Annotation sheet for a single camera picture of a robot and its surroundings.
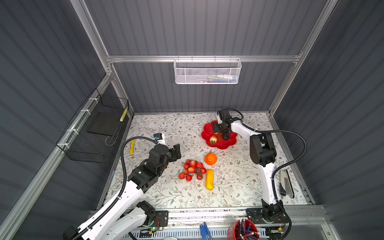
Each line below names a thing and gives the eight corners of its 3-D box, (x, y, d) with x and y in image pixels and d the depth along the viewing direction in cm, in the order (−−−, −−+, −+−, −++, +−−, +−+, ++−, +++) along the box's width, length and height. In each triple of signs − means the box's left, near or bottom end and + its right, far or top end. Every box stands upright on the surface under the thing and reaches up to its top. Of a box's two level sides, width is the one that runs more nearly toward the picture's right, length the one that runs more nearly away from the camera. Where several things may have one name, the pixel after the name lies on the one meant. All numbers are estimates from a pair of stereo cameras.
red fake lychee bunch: (179, 181, 87) (178, 175, 81) (180, 166, 94) (179, 159, 87) (205, 181, 87) (206, 176, 81) (204, 166, 94) (205, 159, 87)
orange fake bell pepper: (203, 161, 95) (204, 157, 90) (210, 155, 98) (210, 151, 93) (210, 167, 92) (211, 163, 88) (216, 161, 95) (218, 157, 91)
